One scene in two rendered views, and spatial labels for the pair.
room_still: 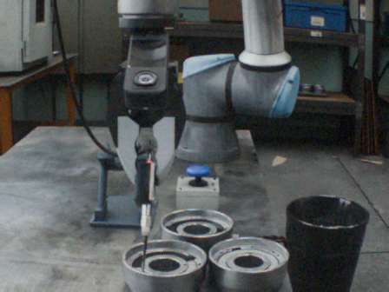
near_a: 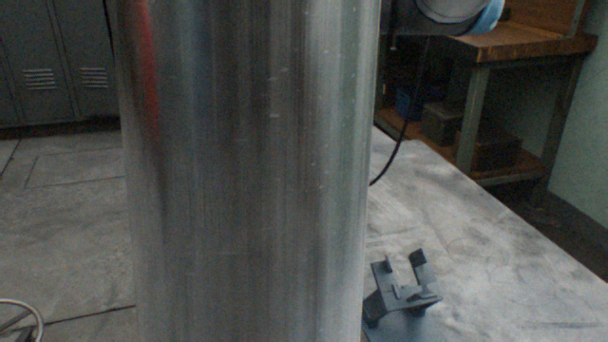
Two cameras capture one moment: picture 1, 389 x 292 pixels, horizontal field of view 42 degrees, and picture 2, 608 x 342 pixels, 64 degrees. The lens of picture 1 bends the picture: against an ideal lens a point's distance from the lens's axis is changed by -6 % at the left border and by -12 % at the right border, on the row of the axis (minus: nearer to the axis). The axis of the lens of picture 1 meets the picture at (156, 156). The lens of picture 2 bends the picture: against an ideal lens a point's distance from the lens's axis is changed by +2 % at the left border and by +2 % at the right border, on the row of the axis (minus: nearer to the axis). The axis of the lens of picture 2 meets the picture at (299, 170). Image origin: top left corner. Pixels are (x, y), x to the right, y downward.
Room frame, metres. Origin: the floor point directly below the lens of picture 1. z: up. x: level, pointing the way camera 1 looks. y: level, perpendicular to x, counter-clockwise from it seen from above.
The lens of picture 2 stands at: (1.27, -0.26, 1.30)
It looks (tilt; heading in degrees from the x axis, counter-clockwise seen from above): 28 degrees down; 158
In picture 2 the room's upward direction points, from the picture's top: straight up
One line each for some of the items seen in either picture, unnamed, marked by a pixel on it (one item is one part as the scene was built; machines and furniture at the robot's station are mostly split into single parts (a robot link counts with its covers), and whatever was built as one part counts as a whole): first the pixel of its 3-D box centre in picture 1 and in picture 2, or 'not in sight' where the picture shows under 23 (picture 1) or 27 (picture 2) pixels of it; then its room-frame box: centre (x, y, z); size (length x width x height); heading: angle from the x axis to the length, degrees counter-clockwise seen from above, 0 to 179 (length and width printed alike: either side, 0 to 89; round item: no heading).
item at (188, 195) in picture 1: (198, 194); not in sight; (0.89, -0.07, 0.82); 0.08 x 0.07 x 0.05; 175
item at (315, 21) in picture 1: (312, 16); not in sight; (4.26, -1.26, 1.11); 0.52 x 0.38 x 0.22; 85
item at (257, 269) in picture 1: (247, 267); not in sight; (0.62, -0.12, 0.82); 0.10 x 0.10 x 0.04
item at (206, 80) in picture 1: (211, 82); not in sight; (1.23, -0.12, 0.97); 0.13 x 0.12 x 0.14; 63
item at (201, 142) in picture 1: (207, 132); not in sight; (1.23, -0.12, 0.85); 0.15 x 0.15 x 0.10
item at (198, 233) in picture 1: (196, 235); not in sight; (0.73, -0.06, 0.82); 0.10 x 0.10 x 0.04
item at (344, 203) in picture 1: (320, 261); not in sight; (1.79, -0.63, 0.21); 0.34 x 0.34 x 0.43
